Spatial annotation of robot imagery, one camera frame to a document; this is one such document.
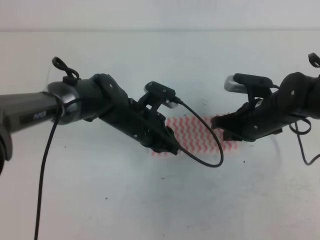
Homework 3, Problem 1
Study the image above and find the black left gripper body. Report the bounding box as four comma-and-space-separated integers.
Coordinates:
98, 73, 170, 148

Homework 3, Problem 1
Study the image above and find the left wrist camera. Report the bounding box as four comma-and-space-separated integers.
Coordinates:
143, 81, 178, 109

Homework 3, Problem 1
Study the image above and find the black left camera cable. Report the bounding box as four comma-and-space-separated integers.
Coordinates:
33, 96, 224, 240

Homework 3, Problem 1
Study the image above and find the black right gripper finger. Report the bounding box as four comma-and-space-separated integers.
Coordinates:
211, 112, 242, 129
223, 130, 243, 142

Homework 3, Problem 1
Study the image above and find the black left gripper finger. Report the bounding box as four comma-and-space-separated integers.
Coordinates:
166, 126, 175, 140
150, 138, 179, 155

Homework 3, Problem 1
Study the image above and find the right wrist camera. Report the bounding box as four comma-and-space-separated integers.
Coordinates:
224, 73, 274, 101

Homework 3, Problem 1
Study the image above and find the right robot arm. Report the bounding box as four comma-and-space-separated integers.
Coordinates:
210, 72, 320, 142

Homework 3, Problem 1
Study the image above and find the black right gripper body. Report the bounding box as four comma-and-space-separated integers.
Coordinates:
235, 97, 293, 142

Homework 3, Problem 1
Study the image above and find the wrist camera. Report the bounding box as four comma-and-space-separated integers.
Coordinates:
224, 73, 274, 101
143, 81, 178, 109

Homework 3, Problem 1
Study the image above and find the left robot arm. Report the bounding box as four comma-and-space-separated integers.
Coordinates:
0, 57, 179, 163

